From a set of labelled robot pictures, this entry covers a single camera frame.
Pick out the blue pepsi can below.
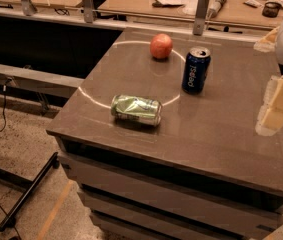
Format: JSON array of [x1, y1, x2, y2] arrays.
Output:
[[182, 46, 211, 94]]

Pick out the crushed green soda can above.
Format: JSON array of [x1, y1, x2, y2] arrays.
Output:
[[111, 95, 162, 127]]

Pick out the dark round cup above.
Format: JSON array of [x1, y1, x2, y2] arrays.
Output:
[[262, 2, 281, 18]]

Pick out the grey handheld tool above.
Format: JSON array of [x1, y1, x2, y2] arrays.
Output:
[[208, 0, 227, 18]]

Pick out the red apple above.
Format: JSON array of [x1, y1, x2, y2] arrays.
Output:
[[150, 33, 173, 59]]

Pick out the grey drawer cabinet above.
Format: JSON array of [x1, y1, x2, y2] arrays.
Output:
[[47, 29, 283, 240]]

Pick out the black metal stand base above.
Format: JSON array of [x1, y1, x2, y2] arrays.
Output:
[[0, 152, 59, 232]]

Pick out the grey metal bracket post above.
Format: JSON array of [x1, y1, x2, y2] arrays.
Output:
[[82, 0, 95, 23], [193, 0, 210, 36], [21, 0, 37, 16]]

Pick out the black cable on floor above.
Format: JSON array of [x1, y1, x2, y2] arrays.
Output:
[[0, 77, 23, 240]]

